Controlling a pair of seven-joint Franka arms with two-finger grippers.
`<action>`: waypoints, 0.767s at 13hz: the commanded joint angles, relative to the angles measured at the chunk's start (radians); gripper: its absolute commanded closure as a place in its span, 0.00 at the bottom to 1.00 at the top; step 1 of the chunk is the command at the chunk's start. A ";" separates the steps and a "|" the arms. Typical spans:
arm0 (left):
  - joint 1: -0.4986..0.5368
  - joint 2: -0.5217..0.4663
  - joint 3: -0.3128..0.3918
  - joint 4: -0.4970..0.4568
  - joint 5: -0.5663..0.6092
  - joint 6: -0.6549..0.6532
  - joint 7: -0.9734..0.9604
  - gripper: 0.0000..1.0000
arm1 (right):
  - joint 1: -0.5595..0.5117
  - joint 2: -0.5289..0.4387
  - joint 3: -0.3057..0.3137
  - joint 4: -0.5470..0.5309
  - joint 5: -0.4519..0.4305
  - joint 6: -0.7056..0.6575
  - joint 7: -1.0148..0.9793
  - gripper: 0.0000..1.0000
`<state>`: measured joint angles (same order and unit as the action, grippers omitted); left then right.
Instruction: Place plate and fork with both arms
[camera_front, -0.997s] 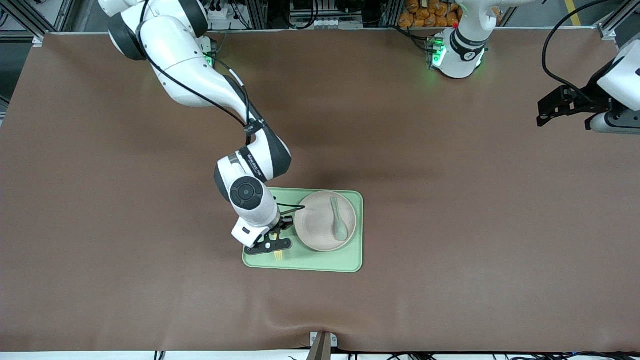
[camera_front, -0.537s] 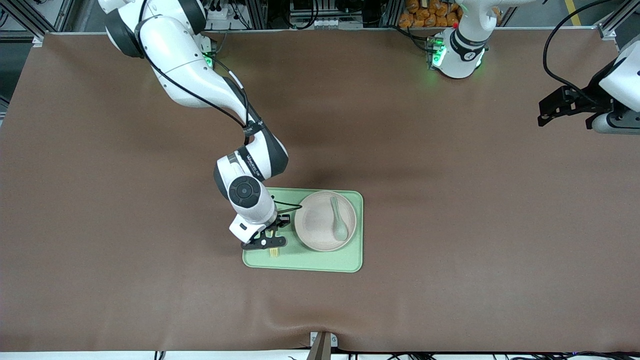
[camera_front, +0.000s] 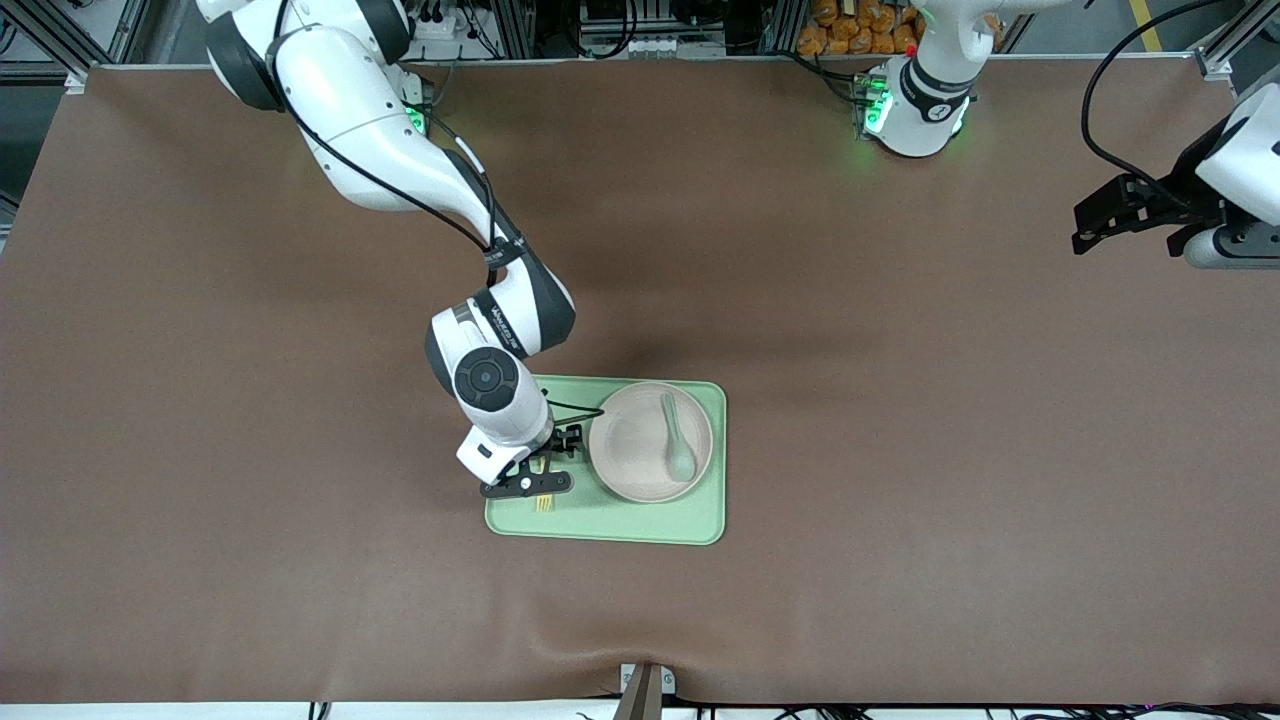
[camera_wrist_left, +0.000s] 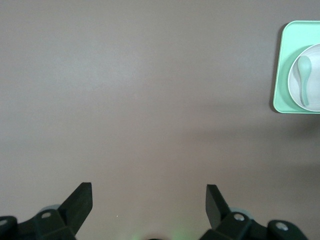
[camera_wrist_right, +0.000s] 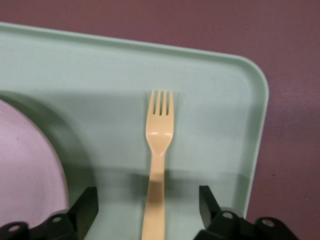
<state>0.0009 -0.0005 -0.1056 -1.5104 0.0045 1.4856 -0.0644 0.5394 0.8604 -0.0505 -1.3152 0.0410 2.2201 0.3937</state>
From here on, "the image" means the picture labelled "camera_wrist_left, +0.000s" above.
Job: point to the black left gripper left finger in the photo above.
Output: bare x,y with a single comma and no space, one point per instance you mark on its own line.
75,207

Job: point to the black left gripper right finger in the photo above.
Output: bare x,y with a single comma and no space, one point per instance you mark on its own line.
217,210

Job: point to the light green rectangular tray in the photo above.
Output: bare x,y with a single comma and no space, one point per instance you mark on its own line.
282,75

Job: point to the green plastic spoon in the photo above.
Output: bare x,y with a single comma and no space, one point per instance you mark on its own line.
304,67

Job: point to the round beige plate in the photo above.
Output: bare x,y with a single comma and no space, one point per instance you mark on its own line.
315,82

